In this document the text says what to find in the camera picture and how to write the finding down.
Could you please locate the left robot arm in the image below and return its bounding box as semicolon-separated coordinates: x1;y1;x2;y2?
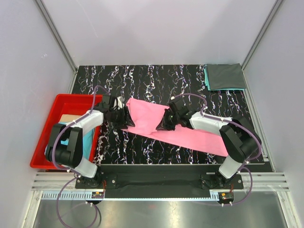
45;95;135;188

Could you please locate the beige t shirt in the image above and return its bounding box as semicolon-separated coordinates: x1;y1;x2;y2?
59;114;80;123

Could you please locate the pink t shirt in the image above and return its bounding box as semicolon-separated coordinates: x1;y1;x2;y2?
126;98;228;157

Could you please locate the left aluminium frame post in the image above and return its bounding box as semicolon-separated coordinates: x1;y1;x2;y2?
34;0;78;73

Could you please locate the right aluminium frame post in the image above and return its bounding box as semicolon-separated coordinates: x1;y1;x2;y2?
241;0;285;71

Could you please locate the aluminium frame post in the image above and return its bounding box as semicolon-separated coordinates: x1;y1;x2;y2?
241;0;285;71
34;0;78;73

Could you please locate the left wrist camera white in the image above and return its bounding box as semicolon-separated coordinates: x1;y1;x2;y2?
113;96;124;110

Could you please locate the folded teal t shirt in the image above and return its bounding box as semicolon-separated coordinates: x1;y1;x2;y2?
203;67;245;91

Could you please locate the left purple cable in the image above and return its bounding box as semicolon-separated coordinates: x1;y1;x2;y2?
51;85;110;228

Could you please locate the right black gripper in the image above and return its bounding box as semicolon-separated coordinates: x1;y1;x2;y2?
156;109;180;132

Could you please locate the red plastic bin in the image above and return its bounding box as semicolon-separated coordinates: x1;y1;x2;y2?
29;94;105;170

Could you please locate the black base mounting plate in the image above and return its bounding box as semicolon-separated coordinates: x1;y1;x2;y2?
75;164;244;200

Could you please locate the folded dark grey t shirt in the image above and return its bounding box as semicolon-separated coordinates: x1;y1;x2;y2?
205;63;247;89

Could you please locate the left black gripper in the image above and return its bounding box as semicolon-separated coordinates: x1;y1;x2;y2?
110;106;135;130

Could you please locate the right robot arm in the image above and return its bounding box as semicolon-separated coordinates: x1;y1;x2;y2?
156;97;262;188

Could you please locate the light blue t shirt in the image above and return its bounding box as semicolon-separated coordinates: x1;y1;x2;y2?
44;128;100;164

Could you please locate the slotted cable duct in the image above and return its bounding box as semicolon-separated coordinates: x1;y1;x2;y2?
42;191;235;202

